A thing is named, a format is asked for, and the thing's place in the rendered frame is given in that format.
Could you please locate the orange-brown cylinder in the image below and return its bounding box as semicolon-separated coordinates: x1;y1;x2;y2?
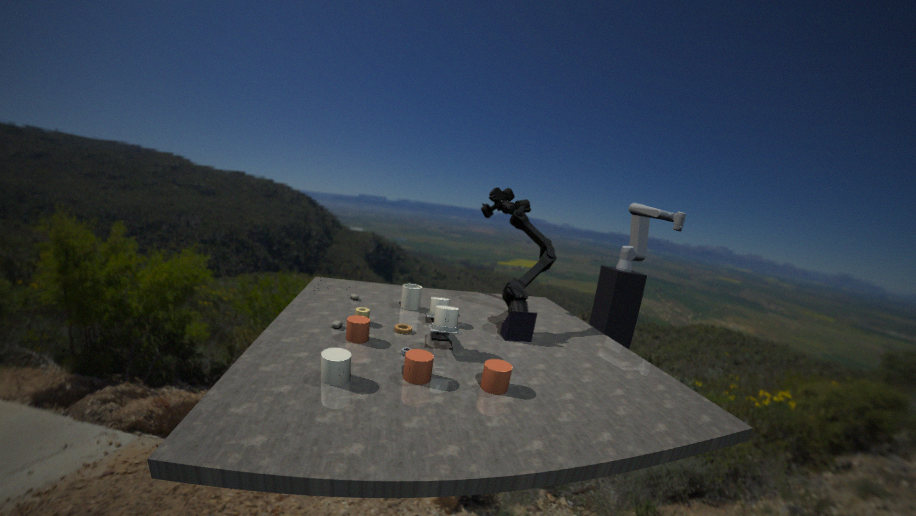
403;349;434;385
346;316;370;344
481;359;513;395

